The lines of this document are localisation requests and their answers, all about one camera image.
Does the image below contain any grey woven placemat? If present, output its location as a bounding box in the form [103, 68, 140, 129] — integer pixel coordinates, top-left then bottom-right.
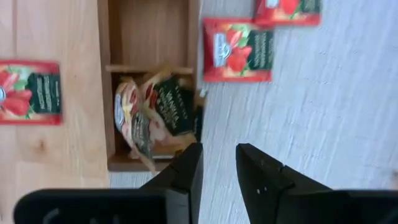
[108, 0, 398, 224]

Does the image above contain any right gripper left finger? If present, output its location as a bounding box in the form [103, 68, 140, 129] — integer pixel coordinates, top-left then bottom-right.
[141, 142, 205, 224]

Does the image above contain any wooden tea organiser box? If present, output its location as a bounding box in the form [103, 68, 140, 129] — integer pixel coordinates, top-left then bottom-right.
[97, 0, 205, 172]

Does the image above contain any silver white tea packet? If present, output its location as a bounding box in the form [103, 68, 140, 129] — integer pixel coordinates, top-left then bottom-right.
[113, 77, 158, 175]

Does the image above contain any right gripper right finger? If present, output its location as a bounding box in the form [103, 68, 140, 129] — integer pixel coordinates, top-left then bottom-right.
[235, 142, 349, 224]

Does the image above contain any beige tea packet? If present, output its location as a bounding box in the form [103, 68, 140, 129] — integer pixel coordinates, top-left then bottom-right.
[144, 65, 200, 147]

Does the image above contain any red tea packet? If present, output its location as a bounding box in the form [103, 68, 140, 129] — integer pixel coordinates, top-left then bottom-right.
[202, 17, 275, 83]
[0, 59, 63, 126]
[253, 0, 322, 27]

